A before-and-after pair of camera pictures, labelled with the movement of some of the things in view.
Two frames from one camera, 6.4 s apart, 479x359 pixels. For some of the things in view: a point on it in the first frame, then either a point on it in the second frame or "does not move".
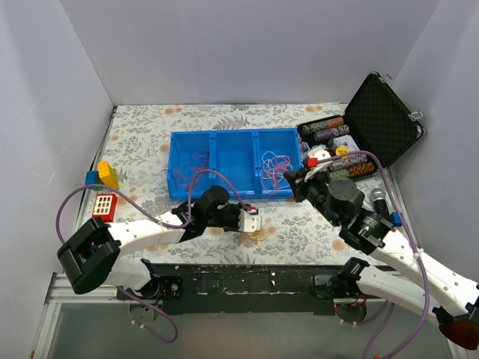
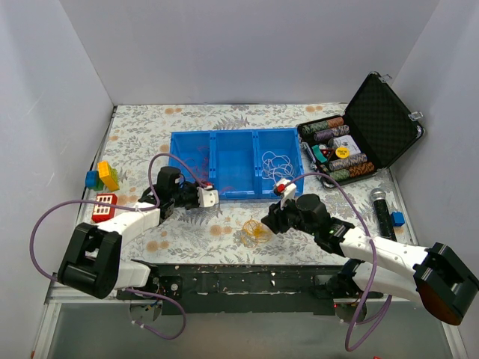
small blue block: [397, 218] does not move
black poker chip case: [375, 130] does not move
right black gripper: [302, 185] to [278, 218]
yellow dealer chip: [341, 150] does not move
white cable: [274, 168] does not move
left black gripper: [235, 218] to [193, 200]
